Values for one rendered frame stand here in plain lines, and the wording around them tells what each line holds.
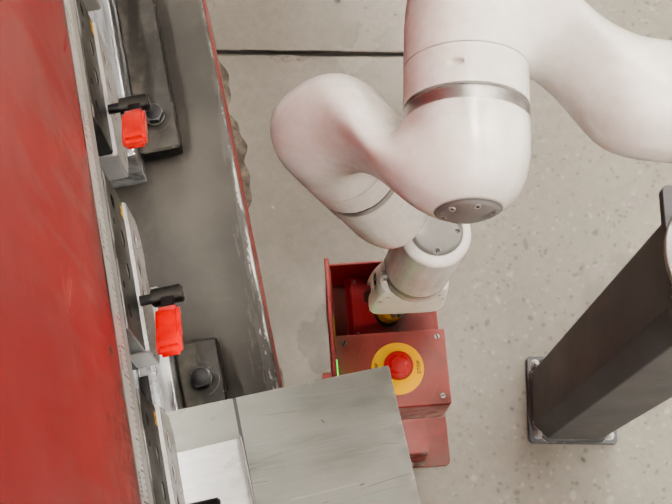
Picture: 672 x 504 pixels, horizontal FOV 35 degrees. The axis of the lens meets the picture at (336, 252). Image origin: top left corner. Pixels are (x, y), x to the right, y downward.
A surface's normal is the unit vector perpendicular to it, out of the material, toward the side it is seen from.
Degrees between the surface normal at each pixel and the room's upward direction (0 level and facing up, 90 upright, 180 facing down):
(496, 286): 0
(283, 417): 0
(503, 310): 0
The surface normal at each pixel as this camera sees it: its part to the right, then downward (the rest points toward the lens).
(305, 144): -0.55, 0.59
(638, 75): -0.03, 0.04
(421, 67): -0.76, -0.22
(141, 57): 0.00, -0.30
